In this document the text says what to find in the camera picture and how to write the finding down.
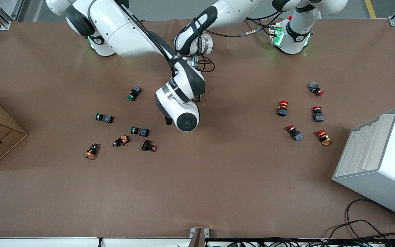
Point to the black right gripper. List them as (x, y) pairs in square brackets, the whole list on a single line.
[(167, 120)]

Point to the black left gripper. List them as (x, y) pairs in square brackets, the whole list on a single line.
[(199, 69)]

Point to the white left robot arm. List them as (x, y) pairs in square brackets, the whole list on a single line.
[(231, 10)]

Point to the green push button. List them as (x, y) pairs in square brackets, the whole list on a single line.
[(139, 131), (104, 118), (134, 92)]

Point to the black button orange contact block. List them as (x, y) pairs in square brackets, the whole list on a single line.
[(121, 141), (92, 151)]

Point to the red orange-ringed button black block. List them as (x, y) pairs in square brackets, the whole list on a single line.
[(282, 108)]

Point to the red silver-ringed push button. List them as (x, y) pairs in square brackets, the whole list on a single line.
[(318, 114), (295, 133), (316, 88)]

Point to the red button orange contact block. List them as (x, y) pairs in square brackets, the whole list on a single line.
[(324, 137)]

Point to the white slotted shelf box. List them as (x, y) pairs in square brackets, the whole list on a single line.
[(389, 164)]

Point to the black switch red lens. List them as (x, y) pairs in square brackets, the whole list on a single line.
[(148, 145)]

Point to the grey metal table bracket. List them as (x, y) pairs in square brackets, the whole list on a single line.
[(201, 236)]

